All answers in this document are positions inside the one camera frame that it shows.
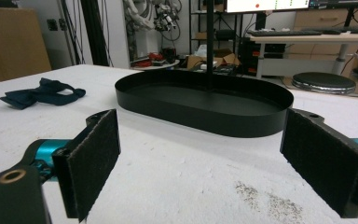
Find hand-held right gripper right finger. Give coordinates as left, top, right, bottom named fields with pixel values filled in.
left=280, top=107, right=358, bottom=218

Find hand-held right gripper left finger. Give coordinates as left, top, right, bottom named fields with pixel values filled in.
left=51, top=108, right=121, bottom=222

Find dark blue cloth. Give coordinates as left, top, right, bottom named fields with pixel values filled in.
left=0, top=77, right=87, bottom=110

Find black oval metal tray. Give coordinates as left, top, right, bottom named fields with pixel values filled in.
left=115, top=68, right=295, bottom=138

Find round white side table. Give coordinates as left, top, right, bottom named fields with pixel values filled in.
left=131, top=59, right=181, bottom=71

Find light wooden desk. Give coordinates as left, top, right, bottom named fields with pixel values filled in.
left=249, top=32, right=358, bottom=79

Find black computer tower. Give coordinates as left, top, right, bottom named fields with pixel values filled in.
left=238, top=36, right=286, bottom=77

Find black keyboard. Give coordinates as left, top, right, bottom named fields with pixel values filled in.
left=247, top=29, right=323, bottom=37
left=301, top=25, right=358, bottom=35

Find light wooden drawer cabinet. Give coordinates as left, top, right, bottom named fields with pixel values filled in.
left=293, top=8, right=358, bottom=61

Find open cardboard box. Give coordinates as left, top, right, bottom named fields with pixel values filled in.
left=186, top=49, right=241, bottom=70

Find large brown cardboard box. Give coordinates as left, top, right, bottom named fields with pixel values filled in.
left=0, top=7, right=52, bottom=87

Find black shelf rack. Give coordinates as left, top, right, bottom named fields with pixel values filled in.
left=188, top=0, right=264, bottom=68

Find dark computer monitor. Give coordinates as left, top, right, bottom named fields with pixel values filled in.
left=309, top=0, right=358, bottom=9

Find black upright pole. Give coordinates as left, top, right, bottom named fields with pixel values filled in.
left=206, top=0, right=215, bottom=91

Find bright computer monitor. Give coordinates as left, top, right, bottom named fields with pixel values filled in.
left=225, top=0, right=310, bottom=14

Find black metal stand frame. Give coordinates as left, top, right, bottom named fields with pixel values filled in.
left=79, top=0, right=110, bottom=67

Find hanging black cables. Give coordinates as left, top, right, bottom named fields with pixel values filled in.
left=60, top=0, right=86, bottom=65

